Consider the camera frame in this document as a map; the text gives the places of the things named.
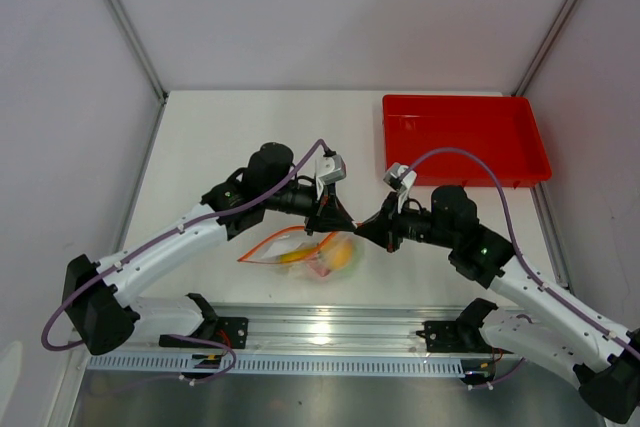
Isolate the aluminium corner post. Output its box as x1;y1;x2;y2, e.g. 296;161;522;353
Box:
510;0;582;97
77;0;167;101

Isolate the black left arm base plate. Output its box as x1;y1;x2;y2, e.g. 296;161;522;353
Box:
159;317;249;350

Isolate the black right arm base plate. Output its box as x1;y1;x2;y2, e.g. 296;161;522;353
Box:
415;320;499;354

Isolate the aluminium corner post left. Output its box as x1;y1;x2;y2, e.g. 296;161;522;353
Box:
77;0;167;101

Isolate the red plastic tray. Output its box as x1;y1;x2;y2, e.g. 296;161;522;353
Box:
382;94;552;188

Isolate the clear zip bag orange zipper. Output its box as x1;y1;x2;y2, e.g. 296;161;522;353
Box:
237;226;363;282

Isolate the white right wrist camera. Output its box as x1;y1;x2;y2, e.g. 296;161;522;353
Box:
383;163;417;212

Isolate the aluminium corner post right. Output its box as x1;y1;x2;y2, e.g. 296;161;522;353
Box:
510;0;582;97

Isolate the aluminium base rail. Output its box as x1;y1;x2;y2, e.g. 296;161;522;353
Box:
65;302;612;361

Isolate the white slotted cable duct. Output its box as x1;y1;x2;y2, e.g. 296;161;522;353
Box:
88;352;465;378

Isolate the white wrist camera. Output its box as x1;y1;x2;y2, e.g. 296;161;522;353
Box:
383;163;417;212
314;151;347;199

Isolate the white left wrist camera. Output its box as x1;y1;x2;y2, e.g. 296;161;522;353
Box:
314;151;347;199

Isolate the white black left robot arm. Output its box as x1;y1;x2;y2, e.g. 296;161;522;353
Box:
62;142;355;356

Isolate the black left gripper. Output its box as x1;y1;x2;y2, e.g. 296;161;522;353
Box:
262;177;355;236

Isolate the green apple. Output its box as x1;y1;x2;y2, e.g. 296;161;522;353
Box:
344;241;365;275

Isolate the orange yellow peach with leaf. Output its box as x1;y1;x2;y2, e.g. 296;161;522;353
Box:
324;240;355;271

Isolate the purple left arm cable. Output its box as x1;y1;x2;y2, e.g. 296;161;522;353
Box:
40;138;239;387

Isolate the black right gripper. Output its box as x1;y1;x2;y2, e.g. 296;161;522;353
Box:
354;191;457;253

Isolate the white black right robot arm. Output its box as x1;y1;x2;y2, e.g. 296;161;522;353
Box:
355;186;639;424

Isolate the pink yellow peach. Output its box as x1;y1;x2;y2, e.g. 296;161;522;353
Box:
307;263;332;281

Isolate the green yellow mango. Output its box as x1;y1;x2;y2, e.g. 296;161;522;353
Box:
279;248;315;264

